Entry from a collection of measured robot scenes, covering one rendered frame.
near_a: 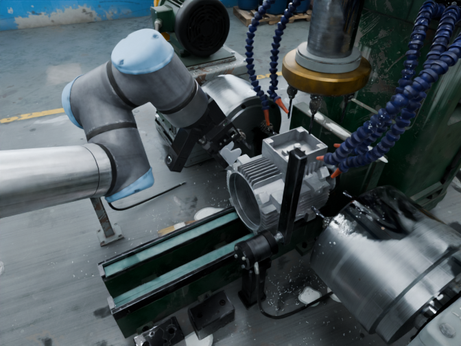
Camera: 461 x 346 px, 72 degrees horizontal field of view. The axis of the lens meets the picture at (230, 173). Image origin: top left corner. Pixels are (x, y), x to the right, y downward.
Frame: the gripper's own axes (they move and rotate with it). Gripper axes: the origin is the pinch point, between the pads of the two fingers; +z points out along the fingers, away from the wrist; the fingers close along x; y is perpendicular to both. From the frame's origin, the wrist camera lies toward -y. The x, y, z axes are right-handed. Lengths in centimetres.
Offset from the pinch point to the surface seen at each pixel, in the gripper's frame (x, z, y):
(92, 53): 405, 105, -35
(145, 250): -0.6, 2.6, -29.1
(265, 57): 281, 202, 132
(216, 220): -0.8, 12.7, -11.7
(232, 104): 16.4, -0.1, 13.2
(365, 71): -13.7, -9.6, 33.0
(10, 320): 5, -5, -65
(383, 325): -44.8, 6.5, 2.4
